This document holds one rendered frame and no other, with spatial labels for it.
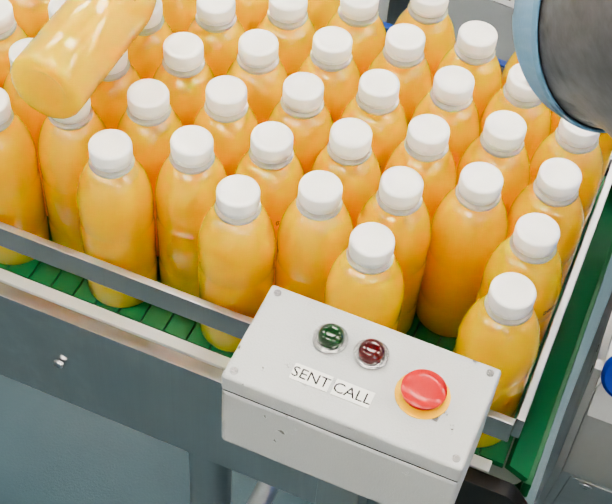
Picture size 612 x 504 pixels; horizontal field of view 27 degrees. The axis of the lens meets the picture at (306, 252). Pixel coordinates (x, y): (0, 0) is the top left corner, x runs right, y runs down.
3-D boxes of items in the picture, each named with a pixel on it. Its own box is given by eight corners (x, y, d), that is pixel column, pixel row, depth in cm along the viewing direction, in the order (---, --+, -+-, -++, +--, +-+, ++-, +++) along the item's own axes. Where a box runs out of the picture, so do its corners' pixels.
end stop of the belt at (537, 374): (518, 439, 113) (524, 421, 111) (510, 435, 113) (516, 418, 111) (625, 147, 137) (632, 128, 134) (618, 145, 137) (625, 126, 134)
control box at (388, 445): (443, 531, 101) (463, 469, 93) (220, 440, 105) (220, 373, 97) (481, 433, 107) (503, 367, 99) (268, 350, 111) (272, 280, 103)
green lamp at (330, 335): (338, 354, 99) (339, 346, 99) (312, 344, 100) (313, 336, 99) (348, 334, 101) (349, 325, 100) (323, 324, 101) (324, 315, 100)
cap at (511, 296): (490, 322, 104) (493, 310, 103) (483, 285, 107) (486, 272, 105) (536, 321, 104) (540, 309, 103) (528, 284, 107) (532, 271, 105)
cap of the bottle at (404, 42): (431, 52, 124) (434, 38, 123) (404, 69, 123) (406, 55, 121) (403, 31, 126) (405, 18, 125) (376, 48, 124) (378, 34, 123)
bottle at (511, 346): (442, 450, 117) (474, 337, 103) (433, 386, 122) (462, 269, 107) (516, 448, 118) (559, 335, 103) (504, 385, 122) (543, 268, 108)
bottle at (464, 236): (407, 328, 126) (432, 208, 111) (423, 275, 130) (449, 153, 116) (476, 347, 125) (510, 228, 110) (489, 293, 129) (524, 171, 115)
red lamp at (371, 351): (379, 370, 99) (380, 362, 98) (353, 360, 99) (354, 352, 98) (388, 349, 100) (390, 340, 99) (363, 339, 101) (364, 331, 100)
